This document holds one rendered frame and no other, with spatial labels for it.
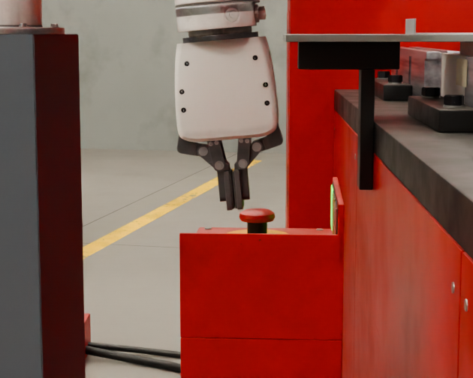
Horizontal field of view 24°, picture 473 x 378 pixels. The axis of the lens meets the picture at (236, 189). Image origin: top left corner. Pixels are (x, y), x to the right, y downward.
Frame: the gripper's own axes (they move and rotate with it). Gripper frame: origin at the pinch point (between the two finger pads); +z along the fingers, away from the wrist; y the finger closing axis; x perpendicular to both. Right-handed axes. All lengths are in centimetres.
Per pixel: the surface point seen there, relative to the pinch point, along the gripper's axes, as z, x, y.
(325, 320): 13.1, 4.7, -8.1
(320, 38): -13.9, -42.0, -10.4
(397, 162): 1.4, -21.8, -18.2
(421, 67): -7, -87, -29
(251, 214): 4.2, -8.3, -1.0
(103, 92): 20, -809, 164
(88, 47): -18, -811, 173
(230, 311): 11.5, 4.7, 1.1
